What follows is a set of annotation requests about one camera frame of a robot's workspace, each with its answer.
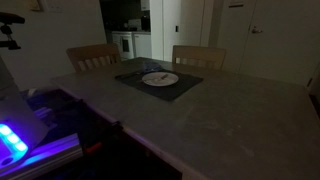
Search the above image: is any fork with dark handle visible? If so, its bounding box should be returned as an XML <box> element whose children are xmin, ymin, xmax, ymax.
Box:
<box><xmin>147</xmin><ymin>73</ymin><xmax>169</xmax><ymax>84</ymax></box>

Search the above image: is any robot base with blue lights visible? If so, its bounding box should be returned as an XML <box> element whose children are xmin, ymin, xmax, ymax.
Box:
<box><xmin>0</xmin><ymin>56</ymin><xmax>51</xmax><ymax>168</ymax></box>

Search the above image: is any white round plate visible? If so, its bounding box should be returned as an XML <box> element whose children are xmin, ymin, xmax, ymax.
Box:
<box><xmin>141</xmin><ymin>71</ymin><xmax>180</xmax><ymax>88</ymax></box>

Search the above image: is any dark rectangular placemat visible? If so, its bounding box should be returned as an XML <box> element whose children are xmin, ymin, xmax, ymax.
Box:
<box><xmin>114</xmin><ymin>67</ymin><xmax>204</xmax><ymax>102</ymax></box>

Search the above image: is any blue crumpled cloth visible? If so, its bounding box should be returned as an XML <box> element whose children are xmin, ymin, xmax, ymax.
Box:
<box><xmin>142</xmin><ymin>60</ymin><xmax>164</xmax><ymax>73</ymax></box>

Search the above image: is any dark knife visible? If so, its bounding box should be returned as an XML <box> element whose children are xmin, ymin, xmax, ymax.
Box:
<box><xmin>118</xmin><ymin>70</ymin><xmax>143</xmax><ymax>80</ymax></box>

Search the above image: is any wooden chair with slats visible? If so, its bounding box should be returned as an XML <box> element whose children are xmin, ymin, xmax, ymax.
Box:
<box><xmin>171</xmin><ymin>44</ymin><xmax>227</xmax><ymax>71</ymax></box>
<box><xmin>65</xmin><ymin>43</ymin><xmax>122</xmax><ymax>73</ymax></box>

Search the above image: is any white kitchen oven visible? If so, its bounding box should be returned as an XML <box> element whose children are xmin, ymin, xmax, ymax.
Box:
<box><xmin>111</xmin><ymin>30</ymin><xmax>135</xmax><ymax>61</ymax></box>

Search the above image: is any red clamp handle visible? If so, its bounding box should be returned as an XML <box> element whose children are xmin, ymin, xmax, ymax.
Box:
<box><xmin>83</xmin><ymin>142</ymin><xmax>103</xmax><ymax>155</ymax></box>

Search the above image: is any white door with handle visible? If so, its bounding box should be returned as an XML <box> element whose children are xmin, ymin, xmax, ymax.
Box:
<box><xmin>238</xmin><ymin>0</ymin><xmax>320</xmax><ymax>86</ymax></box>

